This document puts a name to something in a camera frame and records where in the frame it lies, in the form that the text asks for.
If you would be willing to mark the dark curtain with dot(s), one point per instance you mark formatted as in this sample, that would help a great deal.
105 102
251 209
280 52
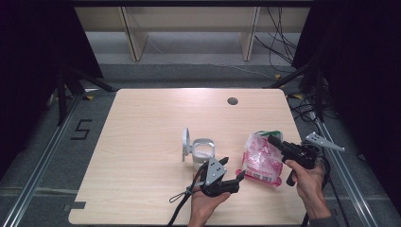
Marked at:
34 63
362 78

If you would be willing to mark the aluminium floor rail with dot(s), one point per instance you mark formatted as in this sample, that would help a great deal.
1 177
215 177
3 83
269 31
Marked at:
41 164
346 176

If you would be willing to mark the clear jar with grey lid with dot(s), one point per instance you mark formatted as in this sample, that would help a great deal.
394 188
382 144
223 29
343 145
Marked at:
200 151

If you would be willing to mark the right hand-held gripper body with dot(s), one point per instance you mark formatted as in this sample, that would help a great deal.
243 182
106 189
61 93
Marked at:
302 151

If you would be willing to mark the black metal stand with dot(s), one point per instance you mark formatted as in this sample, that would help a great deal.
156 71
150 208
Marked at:
71 85
310 82

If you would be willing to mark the person's left hand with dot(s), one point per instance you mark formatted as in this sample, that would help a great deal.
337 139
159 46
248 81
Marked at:
205 208

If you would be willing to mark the person's right hand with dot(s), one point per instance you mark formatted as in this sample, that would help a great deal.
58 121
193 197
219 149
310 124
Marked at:
307 186

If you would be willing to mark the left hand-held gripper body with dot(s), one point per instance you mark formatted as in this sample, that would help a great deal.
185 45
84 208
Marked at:
216 176

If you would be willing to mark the pink and white plastic bag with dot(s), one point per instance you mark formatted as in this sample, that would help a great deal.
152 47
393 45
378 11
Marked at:
263 157

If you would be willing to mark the light wooden shelf unit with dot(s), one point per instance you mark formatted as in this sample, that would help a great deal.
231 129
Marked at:
189 19

